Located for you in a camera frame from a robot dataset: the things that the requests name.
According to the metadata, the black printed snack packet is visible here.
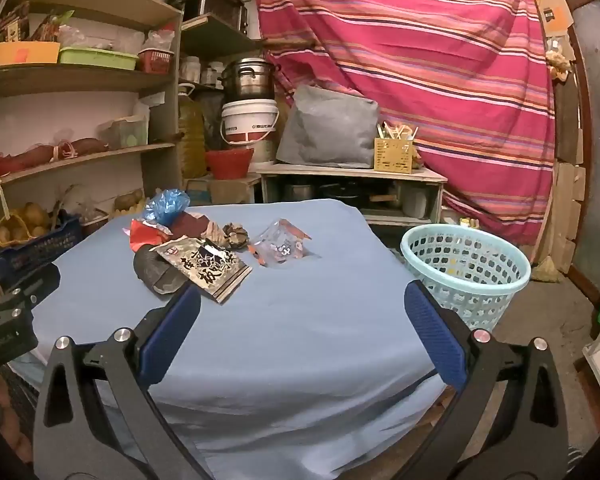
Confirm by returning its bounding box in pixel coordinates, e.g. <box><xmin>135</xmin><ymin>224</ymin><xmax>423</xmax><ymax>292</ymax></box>
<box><xmin>152</xmin><ymin>237</ymin><xmax>254</xmax><ymax>306</ymax></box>

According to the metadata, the clear plastic container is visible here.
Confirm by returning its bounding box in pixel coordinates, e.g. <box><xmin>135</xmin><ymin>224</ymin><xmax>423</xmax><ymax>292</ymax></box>
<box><xmin>100</xmin><ymin>115</ymin><xmax>148</xmax><ymax>150</ymax></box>

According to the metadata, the toaster oven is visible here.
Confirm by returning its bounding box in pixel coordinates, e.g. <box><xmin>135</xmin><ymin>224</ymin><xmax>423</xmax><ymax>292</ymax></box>
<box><xmin>195</xmin><ymin>0</ymin><xmax>251</xmax><ymax>36</ymax></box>

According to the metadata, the sweet potato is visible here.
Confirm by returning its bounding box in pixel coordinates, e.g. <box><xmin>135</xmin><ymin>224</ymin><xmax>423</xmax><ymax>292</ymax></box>
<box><xmin>62</xmin><ymin>137</ymin><xmax>110</xmax><ymax>155</ymax></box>
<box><xmin>0</xmin><ymin>149</ymin><xmax>56</xmax><ymax>170</ymax></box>

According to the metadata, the green tray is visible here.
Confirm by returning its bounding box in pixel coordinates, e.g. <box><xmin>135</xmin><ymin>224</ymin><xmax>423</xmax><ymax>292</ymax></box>
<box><xmin>58</xmin><ymin>46</ymin><xmax>140</xmax><ymax>71</ymax></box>

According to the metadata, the white plastic tub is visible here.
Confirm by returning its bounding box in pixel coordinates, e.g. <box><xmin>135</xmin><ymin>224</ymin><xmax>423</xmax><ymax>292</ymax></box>
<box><xmin>250</xmin><ymin>142</ymin><xmax>279</xmax><ymax>166</ymax></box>

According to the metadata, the blue plastic bag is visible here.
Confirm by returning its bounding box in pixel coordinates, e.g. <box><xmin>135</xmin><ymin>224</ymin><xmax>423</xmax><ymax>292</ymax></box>
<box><xmin>142</xmin><ymin>189</ymin><xmax>191</xmax><ymax>228</ymax></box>

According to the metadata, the dark grey crumpled lump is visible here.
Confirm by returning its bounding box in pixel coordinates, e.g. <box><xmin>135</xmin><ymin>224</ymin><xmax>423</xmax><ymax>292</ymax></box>
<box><xmin>132</xmin><ymin>247</ymin><xmax>191</xmax><ymax>296</ymax></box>

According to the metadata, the small steel pot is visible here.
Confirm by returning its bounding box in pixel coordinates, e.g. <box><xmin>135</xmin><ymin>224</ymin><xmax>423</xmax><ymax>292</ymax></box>
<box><xmin>282</xmin><ymin>183</ymin><xmax>316</xmax><ymax>203</ymax></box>

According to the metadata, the blue plastic crate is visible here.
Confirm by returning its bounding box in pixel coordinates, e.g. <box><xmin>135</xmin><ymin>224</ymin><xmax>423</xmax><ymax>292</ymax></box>
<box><xmin>0</xmin><ymin>212</ymin><xmax>83</xmax><ymax>272</ymax></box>

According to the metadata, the small red mesh basket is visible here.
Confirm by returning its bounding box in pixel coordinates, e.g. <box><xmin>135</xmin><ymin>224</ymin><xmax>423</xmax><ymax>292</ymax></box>
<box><xmin>138</xmin><ymin>49</ymin><xmax>175</xmax><ymax>73</ymax></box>

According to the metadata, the cardboard sheet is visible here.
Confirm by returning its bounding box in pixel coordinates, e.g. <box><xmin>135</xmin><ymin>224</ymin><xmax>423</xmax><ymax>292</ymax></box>
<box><xmin>527</xmin><ymin>0</ymin><xmax>574</xmax><ymax>37</ymax></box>

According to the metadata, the black pan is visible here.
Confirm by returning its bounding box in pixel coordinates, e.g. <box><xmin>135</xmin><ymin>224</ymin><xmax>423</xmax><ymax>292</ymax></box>
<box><xmin>320</xmin><ymin>182</ymin><xmax>361</xmax><ymax>201</ymax></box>

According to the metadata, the bundle of chopsticks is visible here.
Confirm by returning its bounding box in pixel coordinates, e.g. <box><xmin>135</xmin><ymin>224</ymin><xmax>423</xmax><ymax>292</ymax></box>
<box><xmin>377</xmin><ymin>121</ymin><xmax>420</xmax><ymax>142</ymax></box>

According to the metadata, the steel cooking pot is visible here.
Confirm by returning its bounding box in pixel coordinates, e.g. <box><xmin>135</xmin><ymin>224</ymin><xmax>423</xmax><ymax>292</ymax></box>
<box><xmin>219</xmin><ymin>58</ymin><xmax>281</xmax><ymax>102</ymax></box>

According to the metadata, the white plastic bucket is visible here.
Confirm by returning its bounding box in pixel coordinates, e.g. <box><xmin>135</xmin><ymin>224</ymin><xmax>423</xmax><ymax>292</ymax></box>
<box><xmin>220</xmin><ymin>99</ymin><xmax>281</xmax><ymax>146</ymax></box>

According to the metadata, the yellow utensil holder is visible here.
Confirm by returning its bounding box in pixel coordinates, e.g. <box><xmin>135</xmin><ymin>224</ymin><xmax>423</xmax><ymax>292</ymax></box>
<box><xmin>374</xmin><ymin>137</ymin><xmax>414</xmax><ymax>175</ymax></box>

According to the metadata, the yellow egg tray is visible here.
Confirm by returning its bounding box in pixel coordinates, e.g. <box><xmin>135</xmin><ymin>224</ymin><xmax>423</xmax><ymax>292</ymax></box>
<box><xmin>111</xmin><ymin>201</ymin><xmax>148</xmax><ymax>217</ymax></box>

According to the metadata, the blue tablecloth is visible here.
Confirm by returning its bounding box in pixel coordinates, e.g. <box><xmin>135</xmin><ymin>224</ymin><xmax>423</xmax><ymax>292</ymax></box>
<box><xmin>10</xmin><ymin>200</ymin><xmax>462</xmax><ymax>480</ymax></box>

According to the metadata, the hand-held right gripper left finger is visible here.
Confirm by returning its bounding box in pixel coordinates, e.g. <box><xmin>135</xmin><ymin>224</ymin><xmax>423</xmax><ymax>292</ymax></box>
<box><xmin>32</xmin><ymin>285</ymin><xmax>203</xmax><ymax>480</ymax></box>

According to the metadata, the cardboard box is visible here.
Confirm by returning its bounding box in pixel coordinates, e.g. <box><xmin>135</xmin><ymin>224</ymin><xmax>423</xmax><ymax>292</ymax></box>
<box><xmin>185</xmin><ymin>175</ymin><xmax>262</xmax><ymax>206</ymax></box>

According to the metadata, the low white cabinet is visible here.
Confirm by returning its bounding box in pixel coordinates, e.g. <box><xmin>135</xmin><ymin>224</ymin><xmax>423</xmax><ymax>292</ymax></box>
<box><xmin>256</xmin><ymin>162</ymin><xmax>448</xmax><ymax>226</ymax></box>

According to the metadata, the red wrapper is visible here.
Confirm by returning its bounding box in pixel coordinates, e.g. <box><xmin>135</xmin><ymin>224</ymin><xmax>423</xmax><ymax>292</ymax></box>
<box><xmin>127</xmin><ymin>219</ymin><xmax>173</xmax><ymax>253</ymax></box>

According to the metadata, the grey fabric cushion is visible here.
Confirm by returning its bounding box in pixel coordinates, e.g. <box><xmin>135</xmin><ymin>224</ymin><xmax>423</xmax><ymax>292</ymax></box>
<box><xmin>276</xmin><ymin>85</ymin><xmax>380</xmax><ymax>169</ymax></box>

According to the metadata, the maroon scouring pad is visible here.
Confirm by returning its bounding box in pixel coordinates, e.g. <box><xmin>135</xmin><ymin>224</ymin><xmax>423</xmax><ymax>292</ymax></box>
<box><xmin>170</xmin><ymin>214</ymin><xmax>213</xmax><ymax>241</ymax></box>

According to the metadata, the red plastic basket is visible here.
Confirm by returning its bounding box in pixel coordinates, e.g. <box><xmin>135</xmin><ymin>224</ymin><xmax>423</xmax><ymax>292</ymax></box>
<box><xmin>205</xmin><ymin>147</ymin><xmax>255</xmax><ymax>181</ymax></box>

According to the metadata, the wooden shelf unit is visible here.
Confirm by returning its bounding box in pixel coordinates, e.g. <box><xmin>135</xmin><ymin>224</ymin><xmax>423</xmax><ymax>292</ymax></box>
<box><xmin>0</xmin><ymin>0</ymin><xmax>184</xmax><ymax>266</ymax></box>

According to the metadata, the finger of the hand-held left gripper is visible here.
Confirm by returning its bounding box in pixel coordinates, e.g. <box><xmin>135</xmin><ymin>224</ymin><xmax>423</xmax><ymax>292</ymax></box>
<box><xmin>0</xmin><ymin>260</ymin><xmax>62</xmax><ymax>311</ymax></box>

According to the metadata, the yellow oil bottle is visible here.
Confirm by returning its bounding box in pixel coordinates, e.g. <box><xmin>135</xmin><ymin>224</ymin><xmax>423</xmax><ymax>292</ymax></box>
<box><xmin>177</xmin><ymin>85</ymin><xmax>208</xmax><ymax>179</ymax></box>

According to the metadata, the clear plastic bag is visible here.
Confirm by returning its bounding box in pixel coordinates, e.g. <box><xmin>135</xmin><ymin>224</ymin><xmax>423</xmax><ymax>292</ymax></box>
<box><xmin>248</xmin><ymin>218</ymin><xmax>313</xmax><ymax>266</ymax></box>

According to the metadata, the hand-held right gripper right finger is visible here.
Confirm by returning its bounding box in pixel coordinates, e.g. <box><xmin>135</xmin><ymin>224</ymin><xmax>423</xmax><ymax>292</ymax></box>
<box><xmin>404</xmin><ymin>280</ymin><xmax>571</xmax><ymax>480</ymax></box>

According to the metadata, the teal plastic mesh basket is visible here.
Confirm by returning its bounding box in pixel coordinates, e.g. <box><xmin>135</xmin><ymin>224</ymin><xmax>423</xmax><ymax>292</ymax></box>
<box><xmin>400</xmin><ymin>223</ymin><xmax>532</xmax><ymax>333</ymax></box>

